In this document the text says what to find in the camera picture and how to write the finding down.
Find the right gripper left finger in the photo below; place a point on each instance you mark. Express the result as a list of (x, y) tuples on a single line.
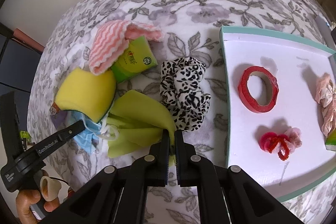
[(163, 159)]

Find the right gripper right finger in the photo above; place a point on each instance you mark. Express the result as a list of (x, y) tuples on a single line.
[(183, 176)]

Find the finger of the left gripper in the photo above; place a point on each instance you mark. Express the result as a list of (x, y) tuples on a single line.
[(71, 131)]

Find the blue face mask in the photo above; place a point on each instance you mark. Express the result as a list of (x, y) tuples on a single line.
[(90, 139)]

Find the purple cartoon wipes packet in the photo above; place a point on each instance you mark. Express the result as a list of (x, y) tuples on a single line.
[(57, 115)]

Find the lime green cloth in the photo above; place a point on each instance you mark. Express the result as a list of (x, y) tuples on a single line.
[(137, 121)]

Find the yellow sponge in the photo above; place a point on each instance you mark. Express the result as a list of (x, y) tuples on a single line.
[(87, 93)]

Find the leopard print scrunchie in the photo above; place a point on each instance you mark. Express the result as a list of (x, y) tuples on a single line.
[(181, 92)]

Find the pink white striped cloth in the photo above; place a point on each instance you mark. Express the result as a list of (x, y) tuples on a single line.
[(113, 38)]

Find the red pink pipe-cleaner flower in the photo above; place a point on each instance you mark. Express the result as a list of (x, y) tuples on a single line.
[(281, 144)]

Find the red tape roll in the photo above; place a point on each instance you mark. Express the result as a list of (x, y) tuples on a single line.
[(258, 89)]

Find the teal white tray box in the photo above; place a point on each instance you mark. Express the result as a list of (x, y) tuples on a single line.
[(296, 63)]

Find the pink floral scrunchie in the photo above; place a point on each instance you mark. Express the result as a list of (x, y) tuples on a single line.
[(325, 97)]

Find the green tissue pack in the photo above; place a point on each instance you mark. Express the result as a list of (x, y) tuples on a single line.
[(136, 59), (330, 142)]

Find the grey floral blanket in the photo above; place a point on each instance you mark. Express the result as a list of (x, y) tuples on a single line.
[(192, 28)]

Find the dark cabinet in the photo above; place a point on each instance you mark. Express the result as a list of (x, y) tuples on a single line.
[(20, 56)]

